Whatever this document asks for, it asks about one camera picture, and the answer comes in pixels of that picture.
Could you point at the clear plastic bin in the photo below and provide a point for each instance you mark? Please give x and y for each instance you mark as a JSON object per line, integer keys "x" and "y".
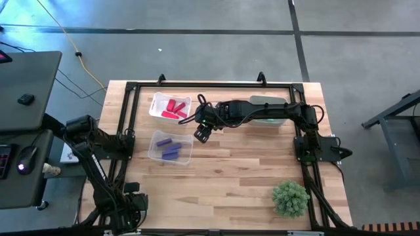
{"x": 154, "y": 154}

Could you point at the small black desk device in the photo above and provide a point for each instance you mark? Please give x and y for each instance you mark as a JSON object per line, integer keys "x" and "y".
{"x": 26, "y": 99}

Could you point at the green artificial plant patterned pot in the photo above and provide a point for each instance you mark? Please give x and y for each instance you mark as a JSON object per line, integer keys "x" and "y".
{"x": 290, "y": 198}

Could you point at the orange black striped bar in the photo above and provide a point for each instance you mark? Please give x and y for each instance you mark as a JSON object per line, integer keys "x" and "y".
{"x": 390, "y": 227}

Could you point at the black metal stand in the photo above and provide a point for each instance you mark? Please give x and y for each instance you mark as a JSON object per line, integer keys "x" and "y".
{"x": 398, "y": 154}

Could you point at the black aluminium table frame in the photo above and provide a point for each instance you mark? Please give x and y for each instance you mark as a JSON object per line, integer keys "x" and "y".
{"x": 229, "y": 85}

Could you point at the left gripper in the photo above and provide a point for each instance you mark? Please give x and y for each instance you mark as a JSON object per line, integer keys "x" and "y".
{"x": 139, "y": 201}

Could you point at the white plastic bin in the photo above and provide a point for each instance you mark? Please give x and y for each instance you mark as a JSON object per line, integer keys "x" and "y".
{"x": 155, "y": 108}

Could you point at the black computer mouse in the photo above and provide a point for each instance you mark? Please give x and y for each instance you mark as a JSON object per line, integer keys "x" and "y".
{"x": 26, "y": 160}

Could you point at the light grey plastic bin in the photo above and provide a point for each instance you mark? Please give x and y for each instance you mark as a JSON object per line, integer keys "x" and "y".
{"x": 267, "y": 98}

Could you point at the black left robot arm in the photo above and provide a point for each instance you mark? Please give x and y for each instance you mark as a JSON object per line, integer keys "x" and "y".
{"x": 98, "y": 164}

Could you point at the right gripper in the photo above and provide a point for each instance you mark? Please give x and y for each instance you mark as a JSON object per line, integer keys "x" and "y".
{"x": 215, "y": 114}

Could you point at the small beige object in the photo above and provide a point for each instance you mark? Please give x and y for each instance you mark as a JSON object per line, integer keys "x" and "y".
{"x": 50, "y": 169}

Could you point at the dark grey desk top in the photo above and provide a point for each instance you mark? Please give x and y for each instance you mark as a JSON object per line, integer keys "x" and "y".
{"x": 29, "y": 91}
{"x": 19, "y": 193}

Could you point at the red-lit black device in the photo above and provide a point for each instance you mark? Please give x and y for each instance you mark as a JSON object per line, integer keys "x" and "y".
{"x": 4, "y": 57}

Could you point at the black keyboard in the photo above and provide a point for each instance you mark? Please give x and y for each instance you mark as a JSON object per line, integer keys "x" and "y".
{"x": 4, "y": 162}

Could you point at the black caster wheel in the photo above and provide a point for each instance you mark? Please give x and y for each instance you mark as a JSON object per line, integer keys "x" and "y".
{"x": 41, "y": 206}

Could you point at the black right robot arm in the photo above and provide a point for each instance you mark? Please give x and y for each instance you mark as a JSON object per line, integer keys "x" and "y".
{"x": 272, "y": 109}

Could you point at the black desk leg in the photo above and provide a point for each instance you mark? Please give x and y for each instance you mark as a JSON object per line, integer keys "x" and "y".
{"x": 52, "y": 122}

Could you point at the white printed sign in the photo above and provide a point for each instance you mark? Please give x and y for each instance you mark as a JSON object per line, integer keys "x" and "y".
{"x": 67, "y": 156}

